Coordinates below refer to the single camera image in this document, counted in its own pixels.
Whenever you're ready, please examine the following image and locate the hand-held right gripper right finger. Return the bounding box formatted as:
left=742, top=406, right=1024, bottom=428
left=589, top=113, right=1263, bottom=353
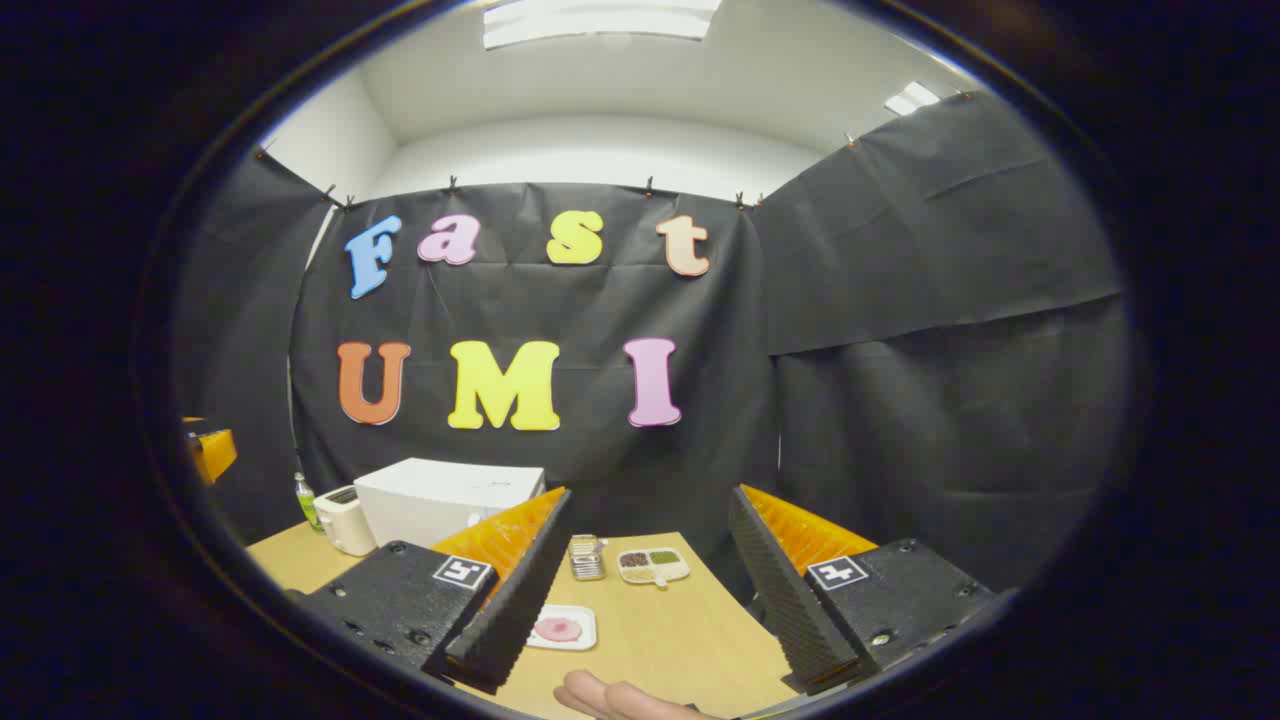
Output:
left=729, top=485, right=1002, bottom=696

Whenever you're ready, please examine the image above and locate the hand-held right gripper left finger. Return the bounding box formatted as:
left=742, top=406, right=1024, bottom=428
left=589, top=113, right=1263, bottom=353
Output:
left=283, top=487, right=574, bottom=695

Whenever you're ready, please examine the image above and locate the white square plate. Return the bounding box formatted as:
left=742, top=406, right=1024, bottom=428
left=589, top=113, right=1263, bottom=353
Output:
left=527, top=605, right=598, bottom=652

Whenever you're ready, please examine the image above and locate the white microwave oven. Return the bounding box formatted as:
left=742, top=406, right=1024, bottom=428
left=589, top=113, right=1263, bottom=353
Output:
left=354, top=458, right=546, bottom=549

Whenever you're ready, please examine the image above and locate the metal mesh utensil holder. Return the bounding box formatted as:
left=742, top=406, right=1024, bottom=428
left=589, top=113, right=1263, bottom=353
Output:
left=568, top=534, right=608, bottom=582

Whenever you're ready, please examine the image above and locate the white divided dish with grains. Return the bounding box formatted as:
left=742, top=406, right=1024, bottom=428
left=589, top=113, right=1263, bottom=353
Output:
left=617, top=547, right=691, bottom=589

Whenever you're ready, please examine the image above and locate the white toaster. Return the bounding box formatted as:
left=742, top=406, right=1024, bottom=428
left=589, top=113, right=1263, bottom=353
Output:
left=313, top=485, right=379, bottom=557

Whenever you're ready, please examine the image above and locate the black backdrop cloth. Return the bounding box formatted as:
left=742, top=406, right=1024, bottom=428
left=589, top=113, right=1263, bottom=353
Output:
left=175, top=90, right=1131, bottom=601

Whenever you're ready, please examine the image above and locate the small ceiling light panel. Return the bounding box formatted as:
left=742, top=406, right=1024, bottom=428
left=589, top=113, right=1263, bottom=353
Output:
left=885, top=82, right=941, bottom=117

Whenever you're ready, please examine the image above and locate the long ceiling light panel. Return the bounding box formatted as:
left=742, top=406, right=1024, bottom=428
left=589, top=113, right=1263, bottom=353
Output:
left=483, top=0, right=723, bottom=51

